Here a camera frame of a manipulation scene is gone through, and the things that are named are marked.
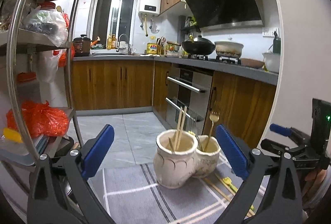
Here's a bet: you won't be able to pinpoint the built-in steel oven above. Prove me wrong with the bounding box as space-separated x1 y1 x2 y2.
165 64 213 135

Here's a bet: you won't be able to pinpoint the wooden kitchen cabinets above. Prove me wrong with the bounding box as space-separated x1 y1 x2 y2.
71 60 276 148

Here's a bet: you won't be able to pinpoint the grey countertop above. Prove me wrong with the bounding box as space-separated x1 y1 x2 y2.
73 55 278 86

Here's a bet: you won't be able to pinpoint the black wok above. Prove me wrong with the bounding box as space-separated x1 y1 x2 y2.
182 35 215 55

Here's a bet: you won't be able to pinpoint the clear plastic bag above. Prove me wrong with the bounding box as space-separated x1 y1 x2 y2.
22 6 68 47

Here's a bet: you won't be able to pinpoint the grey plaid table cloth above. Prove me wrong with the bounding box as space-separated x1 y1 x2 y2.
88 151 270 224

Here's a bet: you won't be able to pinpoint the steel faucet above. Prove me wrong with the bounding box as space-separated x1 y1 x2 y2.
117 34 131 55

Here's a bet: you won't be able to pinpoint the metal shelf rack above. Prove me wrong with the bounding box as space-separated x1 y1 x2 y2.
1 0 77 169

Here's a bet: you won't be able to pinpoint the red plastic bag low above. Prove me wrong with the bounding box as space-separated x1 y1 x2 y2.
3 100 70 143

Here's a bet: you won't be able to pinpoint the black range hood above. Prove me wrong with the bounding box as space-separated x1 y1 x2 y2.
185 0 264 29

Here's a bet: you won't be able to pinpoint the yellow oil bottle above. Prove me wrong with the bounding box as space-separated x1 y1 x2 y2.
146 36 158 55

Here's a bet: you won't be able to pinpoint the window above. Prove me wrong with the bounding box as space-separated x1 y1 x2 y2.
90 0 135 49

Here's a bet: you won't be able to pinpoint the red plastic bag hanging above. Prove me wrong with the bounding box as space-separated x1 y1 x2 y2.
58 12 76 68

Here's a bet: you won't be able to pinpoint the white ceramic pot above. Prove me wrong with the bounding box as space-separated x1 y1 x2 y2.
215 40 244 59

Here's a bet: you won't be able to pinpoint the gold fork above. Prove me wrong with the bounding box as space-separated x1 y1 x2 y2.
204 111 219 152

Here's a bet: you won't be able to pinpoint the wooden chopstick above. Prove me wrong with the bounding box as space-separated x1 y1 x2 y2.
168 137 175 153
203 178 231 202
176 106 187 150
173 107 183 150
214 173 255 217

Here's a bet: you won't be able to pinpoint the white ceramic double utensil holder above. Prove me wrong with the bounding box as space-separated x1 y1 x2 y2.
153 129 221 189

